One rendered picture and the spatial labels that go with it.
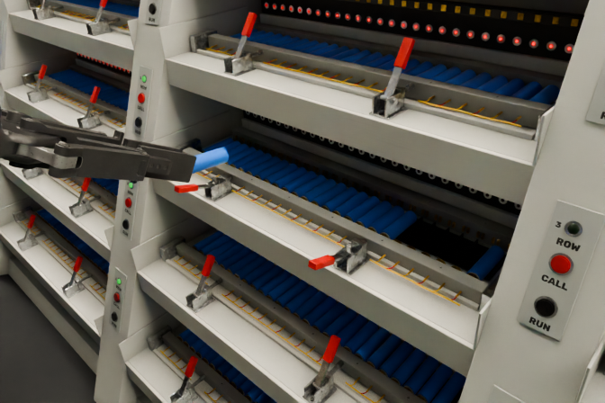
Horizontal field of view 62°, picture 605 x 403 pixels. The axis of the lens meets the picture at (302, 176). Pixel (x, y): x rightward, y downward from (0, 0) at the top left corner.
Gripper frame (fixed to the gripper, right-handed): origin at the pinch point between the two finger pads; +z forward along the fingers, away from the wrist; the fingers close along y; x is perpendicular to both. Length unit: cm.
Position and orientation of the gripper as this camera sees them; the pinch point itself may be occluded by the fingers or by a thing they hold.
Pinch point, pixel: (158, 161)
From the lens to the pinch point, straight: 53.8
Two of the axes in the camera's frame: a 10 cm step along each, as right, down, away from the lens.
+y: -7.4, -3.1, 5.9
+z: 5.9, 1.1, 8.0
